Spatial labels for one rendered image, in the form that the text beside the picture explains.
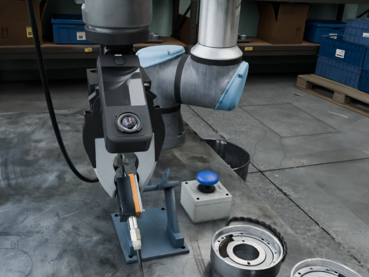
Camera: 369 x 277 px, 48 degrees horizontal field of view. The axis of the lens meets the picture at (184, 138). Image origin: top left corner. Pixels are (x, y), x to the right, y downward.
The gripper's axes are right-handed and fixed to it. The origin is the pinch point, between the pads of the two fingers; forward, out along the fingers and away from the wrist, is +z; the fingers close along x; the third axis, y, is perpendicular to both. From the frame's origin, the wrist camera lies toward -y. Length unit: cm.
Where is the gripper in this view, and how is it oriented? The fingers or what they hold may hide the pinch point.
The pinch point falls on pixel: (126, 189)
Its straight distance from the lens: 53.6
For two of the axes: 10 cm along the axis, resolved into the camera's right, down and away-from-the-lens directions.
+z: -0.3, 8.9, 4.5
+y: -2.7, -4.4, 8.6
